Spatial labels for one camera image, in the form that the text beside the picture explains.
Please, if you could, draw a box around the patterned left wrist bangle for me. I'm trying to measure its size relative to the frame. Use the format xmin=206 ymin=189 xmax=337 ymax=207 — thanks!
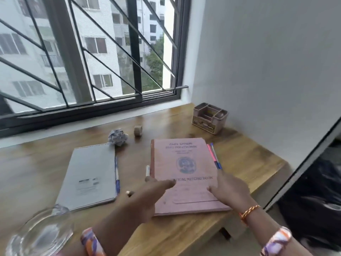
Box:
xmin=81 ymin=228 xmax=106 ymax=256

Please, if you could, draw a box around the black bag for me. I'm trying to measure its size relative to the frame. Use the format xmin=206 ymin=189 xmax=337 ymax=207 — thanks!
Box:
xmin=277 ymin=157 xmax=341 ymax=251

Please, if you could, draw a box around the person's left forearm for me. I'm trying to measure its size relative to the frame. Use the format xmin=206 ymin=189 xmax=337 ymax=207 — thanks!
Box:
xmin=92 ymin=202 xmax=144 ymax=256

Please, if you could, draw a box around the paper ball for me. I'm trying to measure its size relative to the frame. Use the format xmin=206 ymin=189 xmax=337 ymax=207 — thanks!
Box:
xmin=107 ymin=128 xmax=129 ymax=146

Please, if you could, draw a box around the silver blue capped pen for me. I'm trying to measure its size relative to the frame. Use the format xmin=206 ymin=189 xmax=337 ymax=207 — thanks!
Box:
xmin=114 ymin=156 xmax=120 ymax=195

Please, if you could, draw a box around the purple blue pen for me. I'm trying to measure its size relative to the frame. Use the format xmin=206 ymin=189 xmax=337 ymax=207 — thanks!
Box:
xmin=210 ymin=143 xmax=222 ymax=170

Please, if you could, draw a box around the patterned wrist bangle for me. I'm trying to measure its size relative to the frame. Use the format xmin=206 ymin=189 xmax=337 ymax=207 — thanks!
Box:
xmin=260 ymin=226 xmax=293 ymax=256
xmin=81 ymin=228 xmax=106 ymax=256

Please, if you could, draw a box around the clear glass ashtray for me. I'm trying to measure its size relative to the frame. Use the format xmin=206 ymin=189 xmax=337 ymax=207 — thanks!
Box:
xmin=5 ymin=204 xmax=75 ymax=256

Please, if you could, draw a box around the orange thread bracelet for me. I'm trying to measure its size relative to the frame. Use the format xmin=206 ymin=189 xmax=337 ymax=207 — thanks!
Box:
xmin=239 ymin=204 xmax=261 ymax=224

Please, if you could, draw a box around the person's right hand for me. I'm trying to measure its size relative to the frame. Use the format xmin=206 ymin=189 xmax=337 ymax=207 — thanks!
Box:
xmin=207 ymin=169 xmax=253 ymax=214

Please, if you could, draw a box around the black framed grille window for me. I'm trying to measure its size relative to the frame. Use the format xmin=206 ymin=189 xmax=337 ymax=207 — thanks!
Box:
xmin=0 ymin=0 xmax=192 ymax=138

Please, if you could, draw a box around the person's left hand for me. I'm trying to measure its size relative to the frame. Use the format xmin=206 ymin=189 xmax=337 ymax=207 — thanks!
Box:
xmin=117 ymin=176 xmax=177 ymax=225

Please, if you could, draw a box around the pink desk organizer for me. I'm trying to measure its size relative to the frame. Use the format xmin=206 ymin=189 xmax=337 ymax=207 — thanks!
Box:
xmin=191 ymin=102 xmax=229 ymax=135

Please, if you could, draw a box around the person's right forearm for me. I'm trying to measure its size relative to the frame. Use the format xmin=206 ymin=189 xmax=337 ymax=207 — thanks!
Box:
xmin=239 ymin=205 xmax=307 ymax=256

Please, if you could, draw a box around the pink record book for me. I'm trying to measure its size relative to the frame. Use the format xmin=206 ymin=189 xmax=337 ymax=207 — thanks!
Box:
xmin=150 ymin=138 xmax=232 ymax=217

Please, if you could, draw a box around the grey spiral notepad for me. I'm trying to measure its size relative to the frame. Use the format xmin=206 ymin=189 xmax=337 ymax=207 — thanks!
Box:
xmin=55 ymin=143 xmax=118 ymax=212

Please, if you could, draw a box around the pink pen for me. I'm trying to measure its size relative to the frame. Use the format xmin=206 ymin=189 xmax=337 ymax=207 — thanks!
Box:
xmin=207 ymin=144 xmax=218 ymax=168

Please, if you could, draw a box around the patterned right wrist bangle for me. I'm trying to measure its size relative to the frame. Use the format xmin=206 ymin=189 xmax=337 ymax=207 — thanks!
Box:
xmin=260 ymin=226 xmax=293 ymax=256

